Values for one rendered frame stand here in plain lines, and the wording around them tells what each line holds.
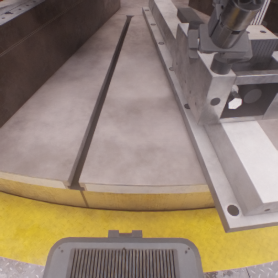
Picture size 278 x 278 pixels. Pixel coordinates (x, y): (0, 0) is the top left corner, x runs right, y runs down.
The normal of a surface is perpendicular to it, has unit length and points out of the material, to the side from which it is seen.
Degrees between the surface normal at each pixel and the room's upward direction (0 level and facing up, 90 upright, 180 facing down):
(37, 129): 0
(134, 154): 0
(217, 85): 90
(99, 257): 0
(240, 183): 71
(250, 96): 90
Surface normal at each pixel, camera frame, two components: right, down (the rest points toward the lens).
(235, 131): 0.01, -0.65
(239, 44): 0.01, -0.19
